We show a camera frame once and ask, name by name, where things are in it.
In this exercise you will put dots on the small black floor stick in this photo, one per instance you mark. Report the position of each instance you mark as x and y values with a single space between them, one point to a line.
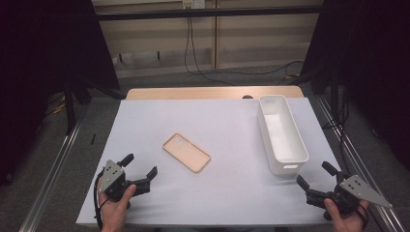
93 139

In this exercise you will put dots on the black horizontal metal bar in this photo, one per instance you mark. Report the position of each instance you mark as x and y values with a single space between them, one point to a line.
193 13

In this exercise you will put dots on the white table mat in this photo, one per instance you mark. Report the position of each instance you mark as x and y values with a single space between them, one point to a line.
225 193

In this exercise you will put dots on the black metal stand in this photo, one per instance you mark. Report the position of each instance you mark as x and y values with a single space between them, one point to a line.
69 109

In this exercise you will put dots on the light wooden table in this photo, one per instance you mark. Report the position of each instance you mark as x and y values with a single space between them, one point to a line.
193 92

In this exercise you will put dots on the person's left hand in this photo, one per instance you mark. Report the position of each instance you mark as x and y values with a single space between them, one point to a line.
112 216

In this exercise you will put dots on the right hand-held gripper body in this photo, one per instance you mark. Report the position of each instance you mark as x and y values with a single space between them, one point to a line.
356 188

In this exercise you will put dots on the white wall power outlet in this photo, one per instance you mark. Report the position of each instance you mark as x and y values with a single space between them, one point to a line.
193 3

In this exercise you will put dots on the person's right hand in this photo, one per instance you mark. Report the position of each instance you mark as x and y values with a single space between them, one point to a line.
348 224

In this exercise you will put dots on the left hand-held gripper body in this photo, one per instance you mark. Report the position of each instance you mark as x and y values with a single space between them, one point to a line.
112 175

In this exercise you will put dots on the white rectangular plastic bin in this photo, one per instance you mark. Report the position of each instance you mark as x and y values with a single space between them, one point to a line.
283 135

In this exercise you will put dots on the black curtain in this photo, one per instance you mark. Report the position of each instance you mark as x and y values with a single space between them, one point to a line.
48 64
370 64

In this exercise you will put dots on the beige phone case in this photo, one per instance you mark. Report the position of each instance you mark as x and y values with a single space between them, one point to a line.
186 152

